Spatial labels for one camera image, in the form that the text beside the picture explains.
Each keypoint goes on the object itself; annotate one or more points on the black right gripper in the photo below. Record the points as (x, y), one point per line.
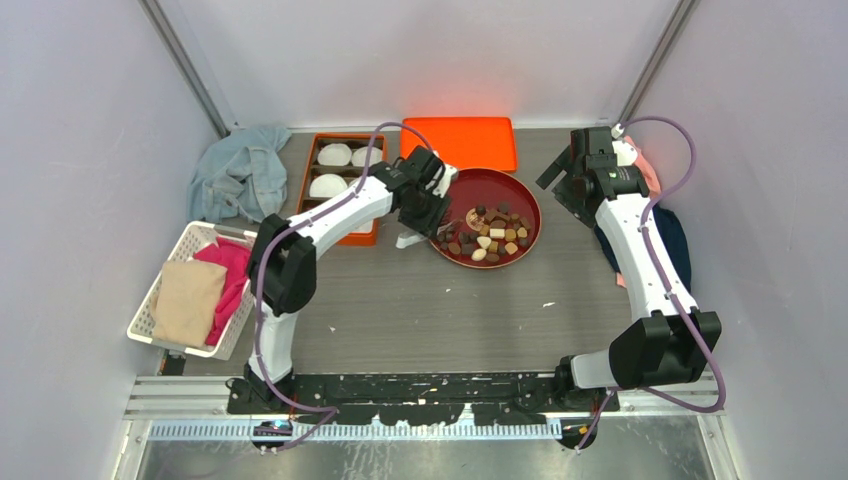
(578, 208)

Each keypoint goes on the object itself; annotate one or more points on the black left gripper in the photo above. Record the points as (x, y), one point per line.
(431, 224)

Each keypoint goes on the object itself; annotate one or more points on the silver metal tongs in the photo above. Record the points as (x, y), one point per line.
(408, 238)

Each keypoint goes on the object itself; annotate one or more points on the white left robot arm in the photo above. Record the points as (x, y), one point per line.
(283, 265)

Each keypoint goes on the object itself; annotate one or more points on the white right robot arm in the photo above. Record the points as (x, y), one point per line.
(670, 337)

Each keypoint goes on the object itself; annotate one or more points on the orange chocolate box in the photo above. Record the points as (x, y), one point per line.
(366, 234)

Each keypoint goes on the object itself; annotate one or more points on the round red lacquer tray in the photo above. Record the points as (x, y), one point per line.
(482, 199)

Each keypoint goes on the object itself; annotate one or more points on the orange box lid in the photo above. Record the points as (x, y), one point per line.
(470, 142)

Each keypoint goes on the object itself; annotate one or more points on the white paper cup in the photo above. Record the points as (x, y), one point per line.
(335, 154)
(327, 186)
(366, 156)

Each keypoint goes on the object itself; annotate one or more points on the salmon pink cloth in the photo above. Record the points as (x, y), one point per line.
(646, 168)

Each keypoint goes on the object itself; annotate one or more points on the navy blue cloth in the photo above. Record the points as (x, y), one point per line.
(674, 239)

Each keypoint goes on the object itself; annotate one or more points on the light blue cloth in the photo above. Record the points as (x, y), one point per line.
(240, 176)

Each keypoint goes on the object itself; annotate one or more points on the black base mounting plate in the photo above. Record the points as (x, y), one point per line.
(422, 399)

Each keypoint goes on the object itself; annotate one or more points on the pink cloth in basket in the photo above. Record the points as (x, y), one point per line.
(234, 258)

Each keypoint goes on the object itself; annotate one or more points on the white plastic basket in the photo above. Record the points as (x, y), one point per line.
(196, 236)

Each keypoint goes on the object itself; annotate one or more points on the beige cloth in basket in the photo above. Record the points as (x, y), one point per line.
(184, 308)

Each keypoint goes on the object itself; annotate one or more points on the aluminium frame rail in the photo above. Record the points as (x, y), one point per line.
(194, 409)

